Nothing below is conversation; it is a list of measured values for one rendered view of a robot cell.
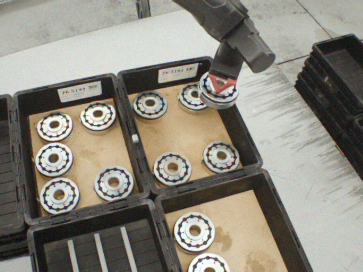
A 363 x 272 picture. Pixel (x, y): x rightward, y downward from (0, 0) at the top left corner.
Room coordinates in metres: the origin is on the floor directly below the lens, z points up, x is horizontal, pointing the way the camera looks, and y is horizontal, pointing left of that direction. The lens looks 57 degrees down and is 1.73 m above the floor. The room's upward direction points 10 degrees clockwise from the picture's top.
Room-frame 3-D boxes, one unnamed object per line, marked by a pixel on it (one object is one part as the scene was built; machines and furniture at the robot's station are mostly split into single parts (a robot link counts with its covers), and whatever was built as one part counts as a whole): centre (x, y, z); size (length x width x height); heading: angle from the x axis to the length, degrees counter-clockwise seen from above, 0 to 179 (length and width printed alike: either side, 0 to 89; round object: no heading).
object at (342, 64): (1.30, -0.78, 0.37); 0.40 x 0.30 x 0.45; 34
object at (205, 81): (0.61, -0.07, 1.04); 0.10 x 0.10 x 0.01
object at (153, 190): (0.58, 0.00, 0.92); 0.40 x 0.30 x 0.02; 27
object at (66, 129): (0.51, 0.36, 0.86); 0.10 x 0.10 x 0.01
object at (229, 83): (0.60, -0.07, 1.09); 0.07 x 0.07 x 0.09; 80
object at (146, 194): (0.44, 0.27, 0.92); 0.40 x 0.30 x 0.02; 27
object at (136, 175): (0.44, 0.27, 0.87); 0.40 x 0.30 x 0.11; 27
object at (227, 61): (0.61, -0.08, 1.16); 0.10 x 0.07 x 0.07; 170
